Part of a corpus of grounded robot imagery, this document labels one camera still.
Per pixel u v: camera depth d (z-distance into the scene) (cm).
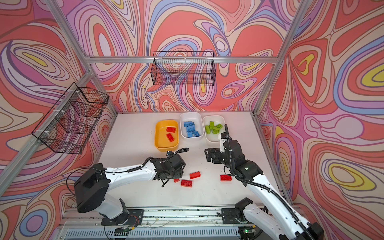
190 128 104
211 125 106
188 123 108
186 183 85
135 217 73
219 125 108
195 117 111
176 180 84
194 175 86
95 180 49
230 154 54
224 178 84
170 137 102
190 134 102
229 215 73
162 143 102
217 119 112
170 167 64
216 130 102
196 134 104
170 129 108
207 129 105
